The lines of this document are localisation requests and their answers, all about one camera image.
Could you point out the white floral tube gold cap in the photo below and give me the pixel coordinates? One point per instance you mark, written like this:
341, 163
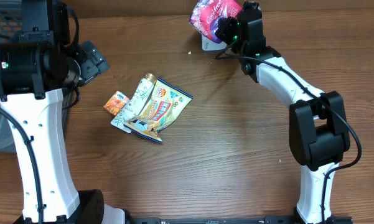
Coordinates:
134, 106

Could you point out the beige orange snack bag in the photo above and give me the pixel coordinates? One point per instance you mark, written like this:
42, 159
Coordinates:
165, 105

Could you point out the white barcode scanner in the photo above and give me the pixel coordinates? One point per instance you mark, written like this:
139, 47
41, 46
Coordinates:
210, 46

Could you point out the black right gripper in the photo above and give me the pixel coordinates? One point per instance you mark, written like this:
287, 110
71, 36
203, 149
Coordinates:
221, 24

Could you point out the small orange tissue box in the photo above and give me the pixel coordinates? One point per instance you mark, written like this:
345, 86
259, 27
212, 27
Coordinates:
116, 103

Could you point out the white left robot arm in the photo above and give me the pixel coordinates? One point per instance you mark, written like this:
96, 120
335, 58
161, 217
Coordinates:
38, 67

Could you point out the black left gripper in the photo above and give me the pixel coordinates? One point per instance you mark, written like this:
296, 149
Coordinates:
93, 60

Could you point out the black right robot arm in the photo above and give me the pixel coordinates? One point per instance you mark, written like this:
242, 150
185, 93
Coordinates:
320, 138

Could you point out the pink purple pad package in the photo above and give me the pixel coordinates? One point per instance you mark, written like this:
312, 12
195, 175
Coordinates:
206, 14

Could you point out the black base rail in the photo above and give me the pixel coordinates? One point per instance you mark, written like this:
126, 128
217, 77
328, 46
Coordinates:
265, 220

